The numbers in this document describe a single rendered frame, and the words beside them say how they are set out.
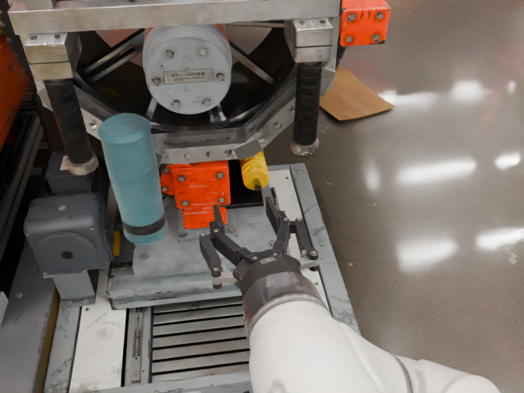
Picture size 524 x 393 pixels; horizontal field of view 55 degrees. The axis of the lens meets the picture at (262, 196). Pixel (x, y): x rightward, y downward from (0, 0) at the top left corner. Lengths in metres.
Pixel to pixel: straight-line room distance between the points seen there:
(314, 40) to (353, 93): 1.78
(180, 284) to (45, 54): 0.81
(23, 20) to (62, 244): 0.66
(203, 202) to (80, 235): 0.31
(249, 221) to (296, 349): 1.00
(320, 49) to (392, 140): 1.50
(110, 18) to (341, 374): 0.51
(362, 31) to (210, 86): 0.32
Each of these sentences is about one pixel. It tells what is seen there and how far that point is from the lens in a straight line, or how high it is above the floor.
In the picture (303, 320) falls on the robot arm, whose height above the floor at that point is 0.83.
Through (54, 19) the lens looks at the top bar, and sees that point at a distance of 0.71.
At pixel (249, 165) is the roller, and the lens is 1.11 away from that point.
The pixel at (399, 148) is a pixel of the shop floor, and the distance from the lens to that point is 2.14.
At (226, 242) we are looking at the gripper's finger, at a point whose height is 0.74.
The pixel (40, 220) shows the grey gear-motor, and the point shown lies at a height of 0.40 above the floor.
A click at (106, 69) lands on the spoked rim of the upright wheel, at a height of 0.75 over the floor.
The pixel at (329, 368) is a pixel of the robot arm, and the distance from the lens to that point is 0.43.
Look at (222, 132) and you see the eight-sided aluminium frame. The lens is 1.06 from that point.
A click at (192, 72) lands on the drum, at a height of 0.86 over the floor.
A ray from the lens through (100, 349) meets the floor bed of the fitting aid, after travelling 1.40.
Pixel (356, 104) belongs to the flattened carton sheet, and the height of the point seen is 0.01.
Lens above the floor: 1.22
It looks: 42 degrees down
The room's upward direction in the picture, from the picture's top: straight up
